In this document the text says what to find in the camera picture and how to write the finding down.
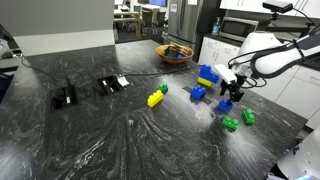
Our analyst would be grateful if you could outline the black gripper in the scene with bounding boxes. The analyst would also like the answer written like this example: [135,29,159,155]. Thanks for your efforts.
[219,75,247,103]

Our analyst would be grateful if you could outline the blue two-stud toy block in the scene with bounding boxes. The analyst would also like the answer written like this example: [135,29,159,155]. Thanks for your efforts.
[217,98,235,112]

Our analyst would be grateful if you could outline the green two-stud toy block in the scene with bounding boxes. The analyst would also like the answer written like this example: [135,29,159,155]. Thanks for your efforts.
[156,82,170,94]
[221,115,240,131]
[242,108,256,126]

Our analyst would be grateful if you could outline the yellow flat toy block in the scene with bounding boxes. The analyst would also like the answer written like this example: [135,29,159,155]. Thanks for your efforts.
[196,76,214,89]

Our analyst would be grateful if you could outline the blue stepped block stack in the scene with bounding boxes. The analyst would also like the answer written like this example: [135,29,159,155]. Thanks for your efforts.
[198,63,221,85]

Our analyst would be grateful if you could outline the blue four-stud toy block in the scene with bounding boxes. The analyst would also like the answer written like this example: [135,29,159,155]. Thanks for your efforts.
[189,84,208,101]

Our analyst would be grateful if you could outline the white base cabinets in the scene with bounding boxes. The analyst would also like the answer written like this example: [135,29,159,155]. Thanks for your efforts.
[197,36,320,130]

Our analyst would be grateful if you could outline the stainless steel microwave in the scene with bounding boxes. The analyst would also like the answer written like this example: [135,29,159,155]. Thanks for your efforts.
[218,16,260,43]

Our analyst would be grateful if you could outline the wooden bowl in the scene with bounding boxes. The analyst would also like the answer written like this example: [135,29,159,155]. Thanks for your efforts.
[155,43,195,65]

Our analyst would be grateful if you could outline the blue soap bottle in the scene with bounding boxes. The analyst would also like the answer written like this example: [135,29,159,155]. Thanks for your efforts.
[211,16,222,37]

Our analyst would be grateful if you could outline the small wooden crate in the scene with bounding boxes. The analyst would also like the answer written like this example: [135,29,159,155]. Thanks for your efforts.
[165,42,190,57]

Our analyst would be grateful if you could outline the stainless steel refrigerator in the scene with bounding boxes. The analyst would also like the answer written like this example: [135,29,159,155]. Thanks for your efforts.
[167,0,205,45]

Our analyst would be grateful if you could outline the white paper tag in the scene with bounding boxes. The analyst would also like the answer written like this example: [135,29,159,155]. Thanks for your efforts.
[116,76,131,88]

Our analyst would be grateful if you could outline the black table outlet box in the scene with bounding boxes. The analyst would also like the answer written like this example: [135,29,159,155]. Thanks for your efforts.
[49,84,80,113]
[97,75,124,96]

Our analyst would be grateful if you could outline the wooden dining table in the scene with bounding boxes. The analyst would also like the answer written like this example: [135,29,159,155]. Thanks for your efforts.
[112,10,143,39]

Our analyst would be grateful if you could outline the white wall cabinets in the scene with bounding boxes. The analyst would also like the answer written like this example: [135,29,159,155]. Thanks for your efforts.
[219,0,320,20]

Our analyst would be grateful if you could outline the black camera on stand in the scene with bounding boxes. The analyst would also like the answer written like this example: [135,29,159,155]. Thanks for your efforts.
[261,0,320,35]

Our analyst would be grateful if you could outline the gray wall panel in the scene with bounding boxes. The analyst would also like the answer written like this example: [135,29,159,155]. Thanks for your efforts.
[0,0,116,37]

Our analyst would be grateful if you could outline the black power cable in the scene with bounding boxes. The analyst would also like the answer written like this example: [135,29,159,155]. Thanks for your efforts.
[19,54,68,85]

